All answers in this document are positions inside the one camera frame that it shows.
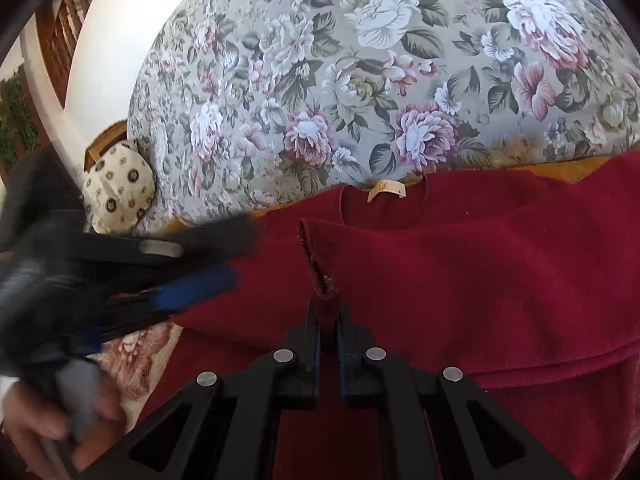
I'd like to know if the red knit sweater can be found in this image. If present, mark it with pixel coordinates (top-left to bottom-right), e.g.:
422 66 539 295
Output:
144 151 639 479

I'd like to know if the orange wooden furniture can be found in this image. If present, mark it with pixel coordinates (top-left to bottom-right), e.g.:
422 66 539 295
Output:
36 0 92 108

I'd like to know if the person's left hand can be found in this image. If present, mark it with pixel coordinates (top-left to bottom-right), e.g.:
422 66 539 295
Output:
2 372 127 479

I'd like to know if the wooden headboard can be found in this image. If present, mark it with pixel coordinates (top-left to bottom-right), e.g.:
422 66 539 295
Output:
84 120 127 172

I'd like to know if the cream patterned pillow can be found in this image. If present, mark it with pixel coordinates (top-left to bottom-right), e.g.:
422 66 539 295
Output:
82 140 155 234

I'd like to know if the brown floral plush blanket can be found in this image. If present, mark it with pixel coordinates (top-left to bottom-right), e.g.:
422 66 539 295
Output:
99 156 606 425

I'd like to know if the green plant at window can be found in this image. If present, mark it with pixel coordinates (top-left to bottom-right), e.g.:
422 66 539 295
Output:
1 66 41 172

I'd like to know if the floral grey bedspread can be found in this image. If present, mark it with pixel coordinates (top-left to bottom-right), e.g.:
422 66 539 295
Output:
128 0 639 228

